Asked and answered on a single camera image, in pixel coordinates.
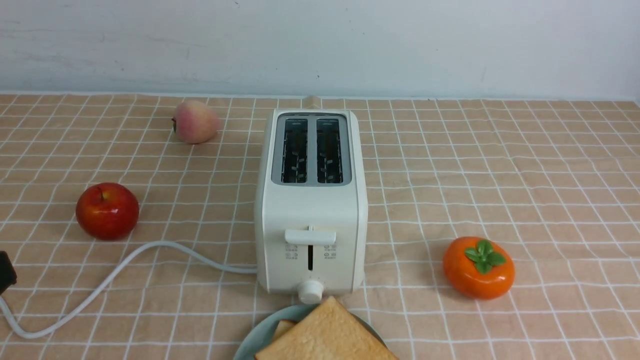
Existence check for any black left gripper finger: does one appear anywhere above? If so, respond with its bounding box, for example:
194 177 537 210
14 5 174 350
0 251 18 296

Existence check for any toast slice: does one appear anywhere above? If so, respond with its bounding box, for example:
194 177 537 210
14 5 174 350
254 295 399 360
271 319 298 342

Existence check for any white two-slot toaster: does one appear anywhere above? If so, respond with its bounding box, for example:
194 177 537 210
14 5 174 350
253 108 369 305

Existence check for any red apple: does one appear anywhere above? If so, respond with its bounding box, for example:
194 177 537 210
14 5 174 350
75 182 140 241

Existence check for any pink peach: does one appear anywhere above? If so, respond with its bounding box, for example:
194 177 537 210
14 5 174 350
172 100 222 145

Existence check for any light green plate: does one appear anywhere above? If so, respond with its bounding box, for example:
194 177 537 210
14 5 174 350
232 303 386 360

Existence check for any orange persimmon with green leaf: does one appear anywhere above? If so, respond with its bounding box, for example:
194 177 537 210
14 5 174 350
442 236 516 300

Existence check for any white power cable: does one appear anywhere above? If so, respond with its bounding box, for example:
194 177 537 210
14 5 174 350
0 240 257 340

